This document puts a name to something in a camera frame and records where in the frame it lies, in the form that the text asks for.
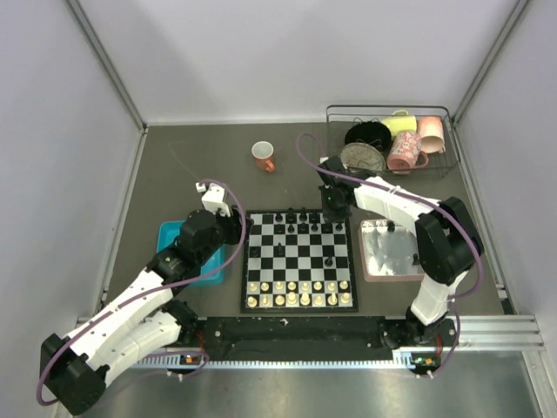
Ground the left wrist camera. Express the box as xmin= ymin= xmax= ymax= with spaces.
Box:
xmin=196 ymin=180 xmax=231 ymax=218

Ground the blue plastic tray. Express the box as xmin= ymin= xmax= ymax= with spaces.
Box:
xmin=157 ymin=219 xmax=225 ymax=287

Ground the pink metal tray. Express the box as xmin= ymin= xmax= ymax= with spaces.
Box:
xmin=359 ymin=219 xmax=425 ymax=283

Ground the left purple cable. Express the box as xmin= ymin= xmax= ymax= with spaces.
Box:
xmin=36 ymin=177 xmax=247 ymax=406

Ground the patterned plate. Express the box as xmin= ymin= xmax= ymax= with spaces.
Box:
xmin=340 ymin=143 xmax=386 ymax=172

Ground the wire dish rack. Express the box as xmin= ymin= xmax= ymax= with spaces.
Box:
xmin=325 ymin=104 xmax=460 ymax=179

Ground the orange mug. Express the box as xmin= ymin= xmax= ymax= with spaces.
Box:
xmin=251 ymin=141 xmax=275 ymax=172

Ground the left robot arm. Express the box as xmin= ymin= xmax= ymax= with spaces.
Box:
xmin=37 ymin=205 xmax=256 ymax=415

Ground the black bowl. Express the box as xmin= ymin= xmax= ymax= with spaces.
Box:
xmin=345 ymin=121 xmax=392 ymax=152

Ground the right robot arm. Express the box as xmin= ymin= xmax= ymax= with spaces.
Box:
xmin=315 ymin=157 xmax=485 ymax=348

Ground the chess board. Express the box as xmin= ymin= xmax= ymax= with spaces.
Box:
xmin=240 ymin=209 xmax=359 ymax=314

